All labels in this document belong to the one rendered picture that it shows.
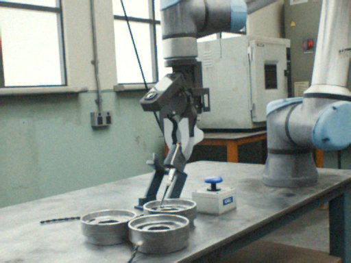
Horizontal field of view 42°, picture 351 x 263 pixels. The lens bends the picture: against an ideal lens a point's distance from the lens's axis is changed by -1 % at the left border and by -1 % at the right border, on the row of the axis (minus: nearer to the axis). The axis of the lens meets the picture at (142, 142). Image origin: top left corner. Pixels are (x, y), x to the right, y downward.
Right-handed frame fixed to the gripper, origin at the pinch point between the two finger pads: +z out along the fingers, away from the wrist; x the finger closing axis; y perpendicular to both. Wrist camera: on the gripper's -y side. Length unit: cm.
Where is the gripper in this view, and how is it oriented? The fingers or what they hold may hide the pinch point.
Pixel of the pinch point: (179, 154)
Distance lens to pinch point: 97.8
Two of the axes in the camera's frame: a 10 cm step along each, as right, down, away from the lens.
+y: 7.1, -1.1, 6.9
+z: 0.6, 9.9, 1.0
